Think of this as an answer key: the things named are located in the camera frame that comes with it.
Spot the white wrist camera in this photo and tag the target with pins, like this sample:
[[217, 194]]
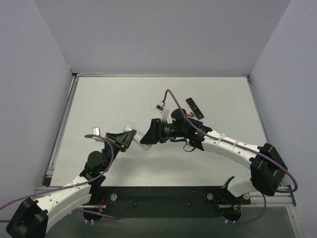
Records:
[[95, 135], [163, 110]]

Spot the white remote control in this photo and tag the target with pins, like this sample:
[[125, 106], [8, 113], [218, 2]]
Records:
[[137, 137]]

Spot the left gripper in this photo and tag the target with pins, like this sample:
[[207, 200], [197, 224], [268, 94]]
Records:
[[115, 141]]

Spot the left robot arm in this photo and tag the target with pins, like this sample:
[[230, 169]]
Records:
[[35, 217]]

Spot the aluminium front rail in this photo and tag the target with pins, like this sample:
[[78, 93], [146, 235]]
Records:
[[278, 200]]

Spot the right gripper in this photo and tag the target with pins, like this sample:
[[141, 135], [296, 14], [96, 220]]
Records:
[[157, 129]]

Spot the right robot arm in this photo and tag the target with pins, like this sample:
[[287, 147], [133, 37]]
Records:
[[266, 167]]

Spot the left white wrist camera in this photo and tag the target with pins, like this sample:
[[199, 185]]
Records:
[[95, 135]]

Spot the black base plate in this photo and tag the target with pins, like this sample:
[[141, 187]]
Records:
[[161, 201]]

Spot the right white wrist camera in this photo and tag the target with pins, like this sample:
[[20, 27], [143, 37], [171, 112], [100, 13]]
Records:
[[163, 110]]

